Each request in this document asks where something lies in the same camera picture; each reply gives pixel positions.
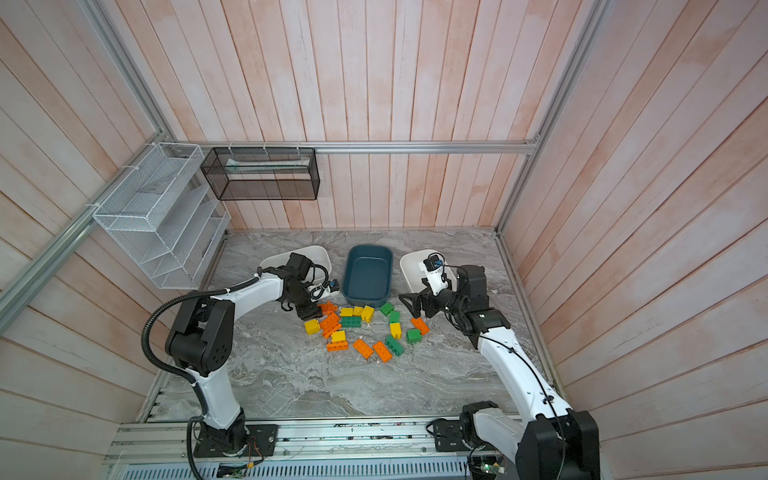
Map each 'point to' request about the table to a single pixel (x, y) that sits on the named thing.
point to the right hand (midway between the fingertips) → (414, 287)
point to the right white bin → (413, 273)
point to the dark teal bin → (367, 275)
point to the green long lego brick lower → (394, 345)
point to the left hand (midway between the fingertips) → (314, 308)
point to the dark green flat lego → (351, 321)
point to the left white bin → (303, 261)
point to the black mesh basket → (263, 173)
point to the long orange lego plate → (328, 308)
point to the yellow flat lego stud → (357, 311)
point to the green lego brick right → (413, 335)
